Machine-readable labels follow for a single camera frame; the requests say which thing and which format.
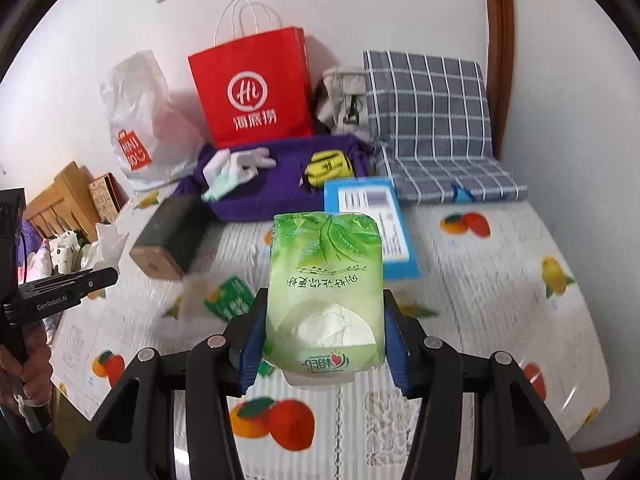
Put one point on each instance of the white plastic bag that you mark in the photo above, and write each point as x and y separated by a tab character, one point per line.
145	125

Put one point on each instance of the fruit printed bed sheet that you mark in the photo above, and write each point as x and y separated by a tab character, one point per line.
480	310

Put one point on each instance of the red paper bag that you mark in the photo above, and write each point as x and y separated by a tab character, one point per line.
250	85

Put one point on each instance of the wooden headboard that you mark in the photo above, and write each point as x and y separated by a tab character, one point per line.
499	60

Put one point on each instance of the folded grey plaid blanket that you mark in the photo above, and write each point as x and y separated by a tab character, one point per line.
445	175

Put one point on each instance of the purple plush toy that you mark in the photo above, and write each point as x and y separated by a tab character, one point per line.
32	245

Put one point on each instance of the grey plaid pillow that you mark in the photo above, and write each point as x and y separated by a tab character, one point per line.
425	100

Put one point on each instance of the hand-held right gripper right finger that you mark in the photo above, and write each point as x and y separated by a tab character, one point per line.
397	355

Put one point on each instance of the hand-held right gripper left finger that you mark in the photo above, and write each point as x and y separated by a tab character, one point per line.
252	350

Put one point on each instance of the crumpled white tissue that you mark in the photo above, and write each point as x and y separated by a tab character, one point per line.
111	245

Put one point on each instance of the person's left hand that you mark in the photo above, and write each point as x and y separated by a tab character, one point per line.
41	365

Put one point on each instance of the blue tissue pack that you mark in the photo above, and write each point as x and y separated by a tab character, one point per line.
395	230

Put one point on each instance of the white spotted plush toy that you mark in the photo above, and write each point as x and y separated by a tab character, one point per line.
64	252

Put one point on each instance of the purple towel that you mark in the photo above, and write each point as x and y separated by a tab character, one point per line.
280	195

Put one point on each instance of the patterned cardboard box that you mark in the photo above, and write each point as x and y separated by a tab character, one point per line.
107	197

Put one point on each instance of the dark box with wooden end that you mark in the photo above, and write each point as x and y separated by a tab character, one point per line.
170	235

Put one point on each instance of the green snack packet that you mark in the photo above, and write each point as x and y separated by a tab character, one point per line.
231	300

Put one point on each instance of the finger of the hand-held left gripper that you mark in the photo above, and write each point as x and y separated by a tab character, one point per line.
100	280
60	279

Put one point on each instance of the yellow small bag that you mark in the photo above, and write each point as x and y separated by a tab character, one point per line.
327	167

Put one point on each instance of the wooden rack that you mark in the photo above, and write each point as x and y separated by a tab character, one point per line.
55	200

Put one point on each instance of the beige sling bag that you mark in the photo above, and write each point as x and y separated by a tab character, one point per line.
342	100

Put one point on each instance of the green tissue pack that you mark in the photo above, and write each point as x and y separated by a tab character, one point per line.
325	280

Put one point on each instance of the white cloth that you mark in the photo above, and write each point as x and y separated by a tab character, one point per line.
240	162

